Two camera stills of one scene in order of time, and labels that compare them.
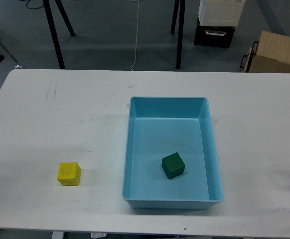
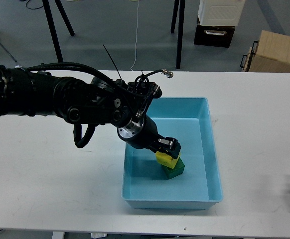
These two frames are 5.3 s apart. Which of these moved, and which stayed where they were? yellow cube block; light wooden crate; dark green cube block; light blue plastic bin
Moved: yellow cube block
Stayed: light blue plastic bin; dark green cube block; light wooden crate
